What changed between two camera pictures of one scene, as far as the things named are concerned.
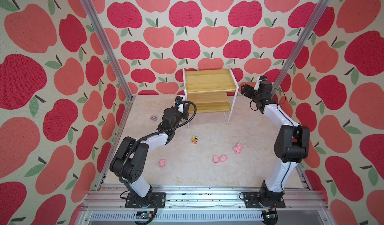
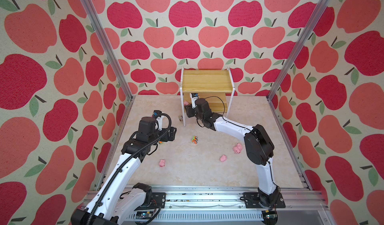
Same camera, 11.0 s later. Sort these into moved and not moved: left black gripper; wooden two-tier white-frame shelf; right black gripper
Moved: left black gripper; right black gripper
Not moved: wooden two-tier white-frame shelf
